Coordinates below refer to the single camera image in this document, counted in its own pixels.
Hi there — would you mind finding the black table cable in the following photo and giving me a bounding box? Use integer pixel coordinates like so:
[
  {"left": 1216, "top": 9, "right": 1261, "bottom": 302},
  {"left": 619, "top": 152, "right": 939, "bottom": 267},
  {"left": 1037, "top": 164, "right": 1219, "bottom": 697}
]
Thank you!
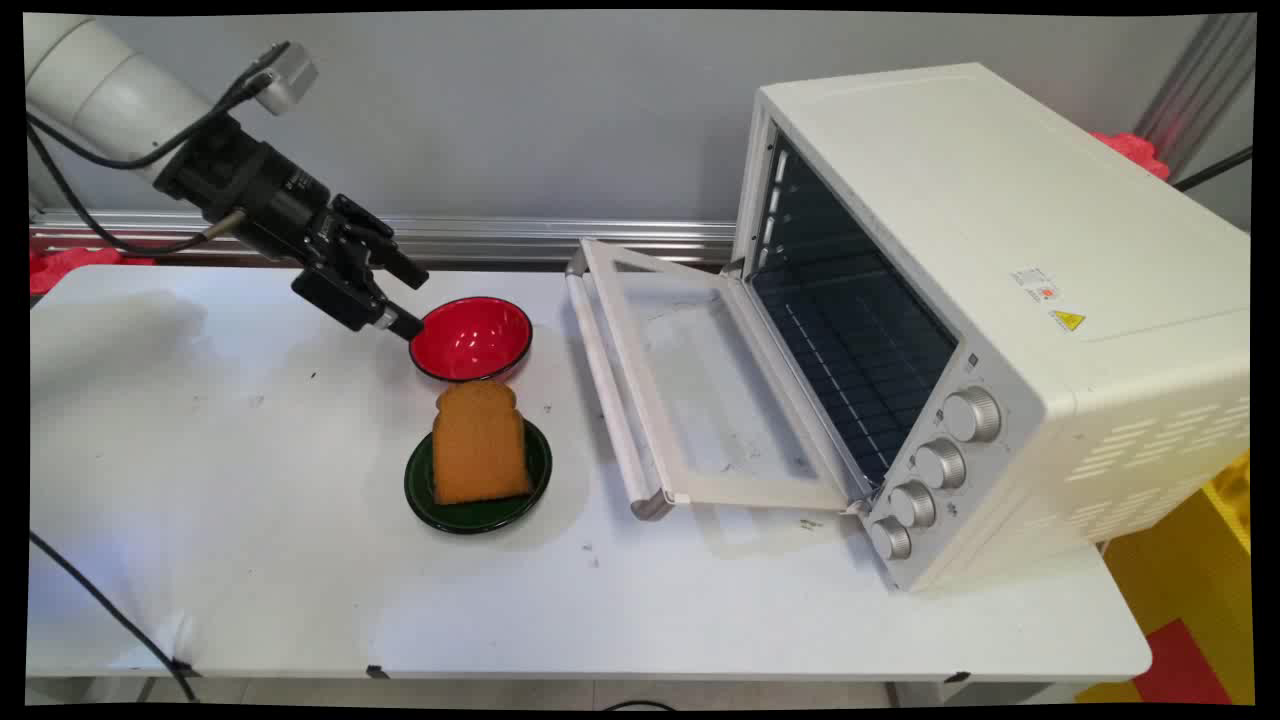
[{"left": 27, "top": 530, "right": 202, "bottom": 704}]

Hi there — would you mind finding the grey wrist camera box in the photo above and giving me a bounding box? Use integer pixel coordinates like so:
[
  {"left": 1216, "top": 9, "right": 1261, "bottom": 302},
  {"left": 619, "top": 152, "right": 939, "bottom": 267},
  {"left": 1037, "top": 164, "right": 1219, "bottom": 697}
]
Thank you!
[{"left": 250, "top": 42, "right": 320, "bottom": 117}]

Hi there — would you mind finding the aluminium frame rail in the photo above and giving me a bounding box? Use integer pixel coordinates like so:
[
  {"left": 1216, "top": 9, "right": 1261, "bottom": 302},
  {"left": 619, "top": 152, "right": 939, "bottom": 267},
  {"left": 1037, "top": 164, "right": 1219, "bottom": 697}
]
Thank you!
[{"left": 30, "top": 207, "right": 739, "bottom": 267}]

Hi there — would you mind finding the brown toast slice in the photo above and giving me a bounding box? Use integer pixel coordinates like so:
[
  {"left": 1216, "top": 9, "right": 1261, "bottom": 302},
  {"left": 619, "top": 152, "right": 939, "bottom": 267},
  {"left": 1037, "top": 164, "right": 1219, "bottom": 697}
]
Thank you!
[{"left": 431, "top": 380, "right": 533, "bottom": 506}]

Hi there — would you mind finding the metal oven rack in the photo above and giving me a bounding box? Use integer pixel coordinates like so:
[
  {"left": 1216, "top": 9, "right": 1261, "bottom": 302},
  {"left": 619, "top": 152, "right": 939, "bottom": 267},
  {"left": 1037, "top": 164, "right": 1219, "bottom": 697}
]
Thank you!
[{"left": 752, "top": 250, "right": 957, "bottom": 483}]

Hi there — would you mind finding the red plastic clamp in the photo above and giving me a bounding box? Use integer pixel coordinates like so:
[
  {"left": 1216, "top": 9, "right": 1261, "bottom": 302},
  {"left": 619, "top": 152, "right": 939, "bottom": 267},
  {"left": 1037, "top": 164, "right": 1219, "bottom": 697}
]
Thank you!
[
  {"left": 1088, "top": 129, "right": 1172, "bottom": 182},
  {"left": 29, "top": 247, "right": 157, "bottom": 297}
]

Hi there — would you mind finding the aluminium frame post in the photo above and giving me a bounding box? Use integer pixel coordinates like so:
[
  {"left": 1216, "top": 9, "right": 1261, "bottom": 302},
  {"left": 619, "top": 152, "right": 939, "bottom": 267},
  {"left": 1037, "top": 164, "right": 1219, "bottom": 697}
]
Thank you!
[{"left": 1134, "top": 12, "right": 1257, "bottom": 183}]

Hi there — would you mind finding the red bowl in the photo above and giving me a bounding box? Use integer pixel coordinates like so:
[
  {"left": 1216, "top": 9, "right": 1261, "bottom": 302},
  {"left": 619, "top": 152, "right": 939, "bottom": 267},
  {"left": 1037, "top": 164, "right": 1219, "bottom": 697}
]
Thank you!
[{"left": 409, "top": 296, "right": 534, "bottom": 384}]

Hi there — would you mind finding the black camera cable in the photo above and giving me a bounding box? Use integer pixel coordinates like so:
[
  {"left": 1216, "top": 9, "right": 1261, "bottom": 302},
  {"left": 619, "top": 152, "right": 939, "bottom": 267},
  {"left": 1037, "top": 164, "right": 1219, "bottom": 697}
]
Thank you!
[{"left": 28, "top": 40, "right": 293, "bottom": 173}]

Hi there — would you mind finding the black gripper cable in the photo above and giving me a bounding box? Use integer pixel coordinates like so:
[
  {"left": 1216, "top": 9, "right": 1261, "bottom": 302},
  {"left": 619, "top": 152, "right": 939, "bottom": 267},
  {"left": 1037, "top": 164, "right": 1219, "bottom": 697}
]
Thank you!
[{"left": 27, "top": 122, "right": 247, "bottom": 257}]

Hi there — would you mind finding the white toaster oven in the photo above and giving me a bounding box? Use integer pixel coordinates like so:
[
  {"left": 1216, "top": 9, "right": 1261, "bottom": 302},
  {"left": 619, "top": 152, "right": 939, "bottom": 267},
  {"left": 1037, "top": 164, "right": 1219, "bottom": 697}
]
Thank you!
[{"left": 732, "top": 62, "right": 1252, "bottom": 596}]

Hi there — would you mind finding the silver oven knob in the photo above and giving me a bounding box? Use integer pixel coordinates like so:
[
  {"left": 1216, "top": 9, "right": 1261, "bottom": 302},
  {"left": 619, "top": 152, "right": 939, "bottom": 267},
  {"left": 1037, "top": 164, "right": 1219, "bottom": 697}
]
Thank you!
[
  {"left": 868, "top": 516, "right": 914, "bottom": 562},
  {"left": 888, "top": 480, "right": 938, "bottom": 530},
  {"left": 912, "top": 438, "right": 968, "bottom": 491},
  {"left": 941, "top": 387, "right": 1003, "bottom": 444}
]

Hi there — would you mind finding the dark green plate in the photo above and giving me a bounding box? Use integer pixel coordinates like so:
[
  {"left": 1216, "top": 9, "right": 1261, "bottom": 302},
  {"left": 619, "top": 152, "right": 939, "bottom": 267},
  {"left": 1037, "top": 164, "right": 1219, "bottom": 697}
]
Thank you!
[{"left": 404, "top": 416, "right": 554, "bottom": 536}]

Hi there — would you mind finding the white label sticker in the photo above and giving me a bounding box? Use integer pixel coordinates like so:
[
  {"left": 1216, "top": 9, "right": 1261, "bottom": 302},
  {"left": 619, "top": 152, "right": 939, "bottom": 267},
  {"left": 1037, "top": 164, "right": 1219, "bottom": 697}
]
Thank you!
[{"left": 1009, "top": 265, "right": 1063, "bottom": 304}]

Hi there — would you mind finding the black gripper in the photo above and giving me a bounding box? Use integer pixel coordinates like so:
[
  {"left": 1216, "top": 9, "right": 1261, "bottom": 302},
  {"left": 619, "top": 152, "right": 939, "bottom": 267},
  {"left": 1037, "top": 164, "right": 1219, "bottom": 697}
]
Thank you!
[{"left": 238, "top": 142, "right": 431, "bottom": 343}]

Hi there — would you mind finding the thin black cable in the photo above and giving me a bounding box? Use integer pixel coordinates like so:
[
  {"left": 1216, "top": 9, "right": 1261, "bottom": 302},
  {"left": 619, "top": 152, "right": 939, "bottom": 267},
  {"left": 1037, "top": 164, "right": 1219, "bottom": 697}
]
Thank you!
[{"left": 1171, "top": 146, "right": 1255, "bottom": 193}]

